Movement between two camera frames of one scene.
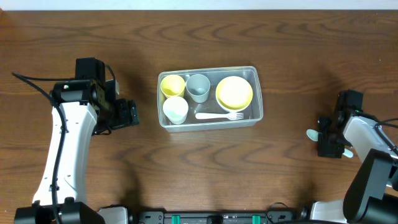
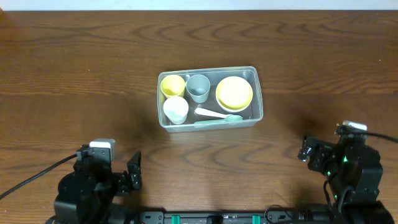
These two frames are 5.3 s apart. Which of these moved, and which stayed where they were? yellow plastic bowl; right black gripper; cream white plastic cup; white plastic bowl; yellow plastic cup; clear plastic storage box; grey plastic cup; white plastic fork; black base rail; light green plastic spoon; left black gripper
Moved: right black gripper; light green plastic spoon; left black gripper; white plastic fork
Stayed: white plastic bowl; cream white plastic cup; yellow plastic bowl; black base rail; yellow plastic cup; grey plastic cup; clear plastic storage box
